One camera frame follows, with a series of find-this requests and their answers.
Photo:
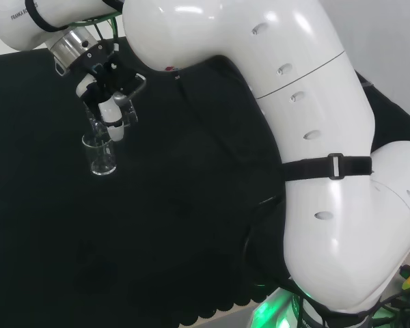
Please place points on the small clear glass beaker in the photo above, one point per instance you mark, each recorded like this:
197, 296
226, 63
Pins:
133, 114

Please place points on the clear glass beaker with spout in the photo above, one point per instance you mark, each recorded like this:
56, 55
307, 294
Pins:
99, 167

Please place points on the black bench cloth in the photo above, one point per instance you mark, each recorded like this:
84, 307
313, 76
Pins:
89, 239

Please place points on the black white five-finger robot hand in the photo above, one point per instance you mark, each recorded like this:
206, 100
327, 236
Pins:
119, 80

